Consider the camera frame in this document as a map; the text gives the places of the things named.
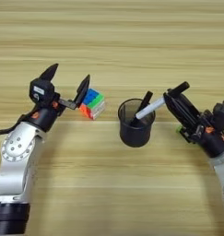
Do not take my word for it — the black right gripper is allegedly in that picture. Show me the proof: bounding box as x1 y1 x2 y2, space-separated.
163 89 224 158

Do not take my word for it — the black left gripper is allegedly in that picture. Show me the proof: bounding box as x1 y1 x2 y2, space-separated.
25 63 91 133

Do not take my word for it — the white marker with black cap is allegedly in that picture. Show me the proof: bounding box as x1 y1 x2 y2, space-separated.
135 81 191 121

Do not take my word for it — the multicoloured puzzle cube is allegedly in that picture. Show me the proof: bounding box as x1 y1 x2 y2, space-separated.
78 88 107 121

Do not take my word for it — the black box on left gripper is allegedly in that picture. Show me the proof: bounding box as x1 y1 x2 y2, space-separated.
29 77 56 105

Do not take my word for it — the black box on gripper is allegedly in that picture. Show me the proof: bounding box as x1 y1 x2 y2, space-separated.
213 100 224 132
29 77 56 105

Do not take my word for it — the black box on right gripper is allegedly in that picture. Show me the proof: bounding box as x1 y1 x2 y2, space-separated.
213 100 224 132

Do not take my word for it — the black pen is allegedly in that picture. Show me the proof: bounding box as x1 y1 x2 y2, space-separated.
130 90 154 127

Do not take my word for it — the black mesh pen cup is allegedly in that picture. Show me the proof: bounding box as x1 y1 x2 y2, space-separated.
117 98 157 148

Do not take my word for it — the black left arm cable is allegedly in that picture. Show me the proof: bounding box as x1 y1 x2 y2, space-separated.
0 113 29 136

